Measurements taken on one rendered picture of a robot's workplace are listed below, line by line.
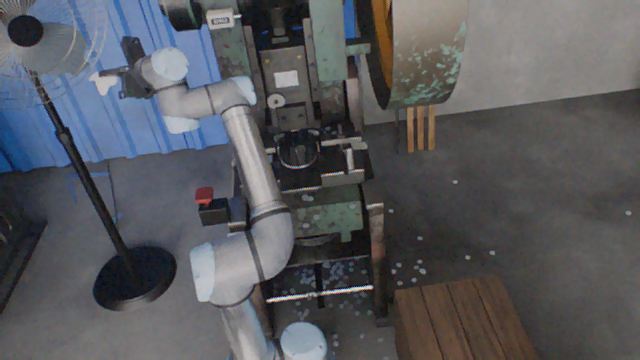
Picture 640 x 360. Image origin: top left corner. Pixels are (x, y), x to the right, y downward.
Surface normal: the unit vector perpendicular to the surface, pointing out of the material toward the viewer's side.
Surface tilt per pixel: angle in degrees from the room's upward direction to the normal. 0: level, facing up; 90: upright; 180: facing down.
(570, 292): 0
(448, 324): 0
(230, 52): 90
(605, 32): 90
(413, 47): 98
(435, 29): 92
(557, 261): 0
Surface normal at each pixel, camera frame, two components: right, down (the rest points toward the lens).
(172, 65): 0.65, -0.02
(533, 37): 0.08, 0.63
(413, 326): -0.10, -0.76
